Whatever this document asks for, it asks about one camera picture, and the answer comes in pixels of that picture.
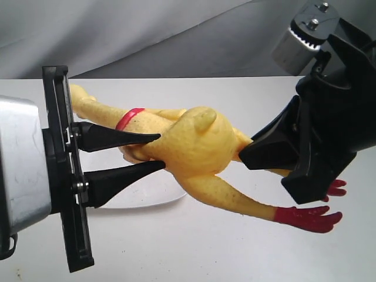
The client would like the white square plate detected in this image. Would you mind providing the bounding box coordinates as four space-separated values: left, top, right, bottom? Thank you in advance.
100 170 186 209

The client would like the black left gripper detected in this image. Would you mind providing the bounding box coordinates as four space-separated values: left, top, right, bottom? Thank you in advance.
42 66 166 273

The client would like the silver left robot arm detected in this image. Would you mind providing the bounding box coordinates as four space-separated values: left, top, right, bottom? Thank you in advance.
1 65 166 272

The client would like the yellow rubber chicken toy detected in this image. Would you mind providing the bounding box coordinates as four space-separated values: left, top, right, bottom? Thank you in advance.
70 85 343 233

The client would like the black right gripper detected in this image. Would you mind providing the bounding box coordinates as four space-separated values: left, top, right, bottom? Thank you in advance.
240 2 375 170

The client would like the grey backdrop cloth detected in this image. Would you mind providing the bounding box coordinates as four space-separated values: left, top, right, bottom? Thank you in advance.
0 0 376 80

